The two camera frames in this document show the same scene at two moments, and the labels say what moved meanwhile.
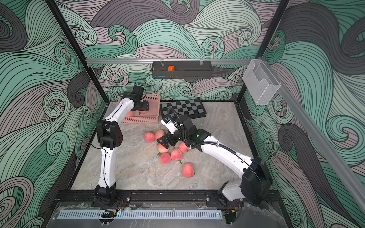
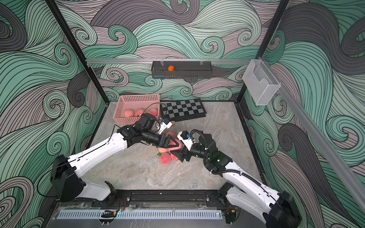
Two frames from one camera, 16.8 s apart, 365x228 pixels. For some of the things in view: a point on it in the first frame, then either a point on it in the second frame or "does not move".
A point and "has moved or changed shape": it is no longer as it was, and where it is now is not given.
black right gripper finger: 164,142 → 179,153
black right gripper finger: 166,142 → 182,156
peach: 162,149 does not move
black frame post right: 265,44 does not move
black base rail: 222,197 does not move
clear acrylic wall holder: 261,83 does not move
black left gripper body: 143,106 → 153,138
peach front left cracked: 165,158 does not move
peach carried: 130,114 does not move
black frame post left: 76,47 does not move
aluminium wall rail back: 167,61 does not move
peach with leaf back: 149,137 has moved or changed shape
